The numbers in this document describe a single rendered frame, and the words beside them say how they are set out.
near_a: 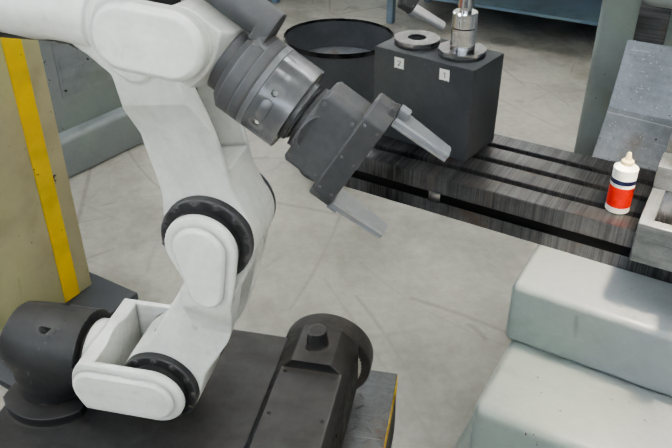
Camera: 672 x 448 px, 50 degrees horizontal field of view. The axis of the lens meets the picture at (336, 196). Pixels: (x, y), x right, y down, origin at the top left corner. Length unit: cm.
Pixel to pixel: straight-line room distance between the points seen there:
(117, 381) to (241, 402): 26
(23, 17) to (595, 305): 91
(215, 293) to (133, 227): 197
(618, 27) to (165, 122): 102
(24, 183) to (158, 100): 143
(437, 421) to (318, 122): 160
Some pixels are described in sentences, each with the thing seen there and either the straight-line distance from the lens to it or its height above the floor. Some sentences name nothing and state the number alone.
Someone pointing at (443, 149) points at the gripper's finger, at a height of 131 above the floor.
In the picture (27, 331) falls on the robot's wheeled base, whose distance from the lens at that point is 143.
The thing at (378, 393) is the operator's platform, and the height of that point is 40.
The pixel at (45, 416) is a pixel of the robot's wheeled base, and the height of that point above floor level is 59.
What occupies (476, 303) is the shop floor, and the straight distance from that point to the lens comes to 259.
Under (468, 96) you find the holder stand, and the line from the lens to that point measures 135.
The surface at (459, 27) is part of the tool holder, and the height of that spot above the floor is 120.
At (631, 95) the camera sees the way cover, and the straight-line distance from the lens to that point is 165.
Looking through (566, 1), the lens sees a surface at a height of 23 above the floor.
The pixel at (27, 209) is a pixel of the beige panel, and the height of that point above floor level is 44.
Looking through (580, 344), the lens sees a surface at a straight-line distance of 126.
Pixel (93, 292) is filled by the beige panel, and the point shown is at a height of 3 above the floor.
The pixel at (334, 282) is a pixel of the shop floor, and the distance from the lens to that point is 264.
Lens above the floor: 162
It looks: 31 degrees down
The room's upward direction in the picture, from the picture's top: straight up
